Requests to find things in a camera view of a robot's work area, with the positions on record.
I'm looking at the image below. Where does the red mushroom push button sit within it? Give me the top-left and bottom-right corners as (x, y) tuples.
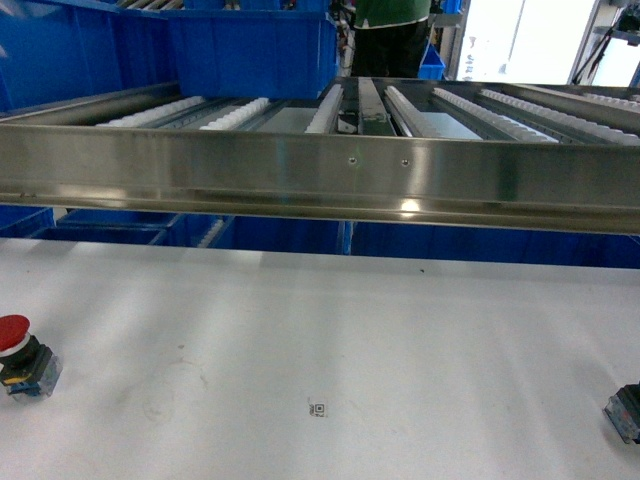
(1, 314), (62, 403)

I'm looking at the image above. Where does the green mushroom push button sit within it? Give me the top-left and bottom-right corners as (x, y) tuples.
(603, 383), (639, 444)

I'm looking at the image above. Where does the steel roller shelf rack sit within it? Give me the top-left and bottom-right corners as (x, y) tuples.
(1, 78), (639, 234)

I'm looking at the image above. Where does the small QR code sticker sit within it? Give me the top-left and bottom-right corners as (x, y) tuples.
(307, 396), (329, 418)

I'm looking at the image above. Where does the large blue bin upper centre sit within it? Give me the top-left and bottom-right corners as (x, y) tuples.
(164, 10), (337, 100)

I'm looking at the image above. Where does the large blue bin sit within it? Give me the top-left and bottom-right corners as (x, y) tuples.
(1, 1), (177, 112)
(164, 10), (337, 100)

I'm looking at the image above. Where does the small blue bin background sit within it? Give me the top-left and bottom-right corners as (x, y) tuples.
(418, 44), (446, 80)

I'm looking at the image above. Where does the person in green shirt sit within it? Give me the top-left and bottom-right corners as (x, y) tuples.
(351, 0), (431, 79)

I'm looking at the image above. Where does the large blue bin upper left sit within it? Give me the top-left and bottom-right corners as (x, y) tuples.
(1, 1), (177, 112)

